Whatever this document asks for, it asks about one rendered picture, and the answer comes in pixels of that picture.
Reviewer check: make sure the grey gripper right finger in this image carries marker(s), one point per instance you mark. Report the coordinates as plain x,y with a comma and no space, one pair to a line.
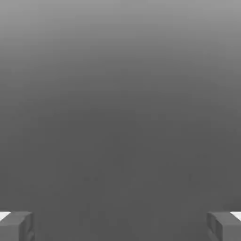
226,226

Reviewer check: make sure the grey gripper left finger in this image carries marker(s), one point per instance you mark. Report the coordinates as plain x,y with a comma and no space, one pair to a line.
15,226

